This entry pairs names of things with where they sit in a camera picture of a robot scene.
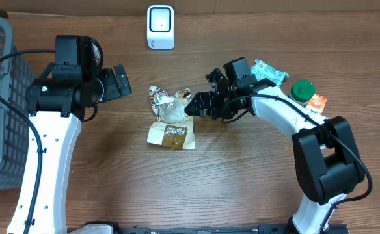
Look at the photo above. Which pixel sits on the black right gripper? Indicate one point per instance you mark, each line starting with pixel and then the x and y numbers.
pixel 211 97

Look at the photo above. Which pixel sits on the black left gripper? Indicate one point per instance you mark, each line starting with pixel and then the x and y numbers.
pixel 109 77

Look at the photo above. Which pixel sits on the clear brown crinkled bag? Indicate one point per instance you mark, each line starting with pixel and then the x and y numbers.
pixel 173 128

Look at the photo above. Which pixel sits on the teal white snack packet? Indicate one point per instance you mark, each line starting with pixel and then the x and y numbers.
pixel 264 71

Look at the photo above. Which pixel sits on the green lid jar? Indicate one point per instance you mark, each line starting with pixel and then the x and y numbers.
pixel 302 91

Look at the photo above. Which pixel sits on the orange small carton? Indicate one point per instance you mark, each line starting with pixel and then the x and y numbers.
pixel 316 104

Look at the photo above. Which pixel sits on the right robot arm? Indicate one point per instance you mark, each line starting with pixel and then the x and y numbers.
pixel 328 166

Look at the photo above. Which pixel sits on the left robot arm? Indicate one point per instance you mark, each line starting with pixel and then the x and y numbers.
pixel 56 105

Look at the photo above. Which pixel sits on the grey plastic mesh basket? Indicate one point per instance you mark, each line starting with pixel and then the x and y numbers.
pixel 15 77

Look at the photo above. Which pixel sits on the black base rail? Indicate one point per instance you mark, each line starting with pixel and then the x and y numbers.
pixel 235 230

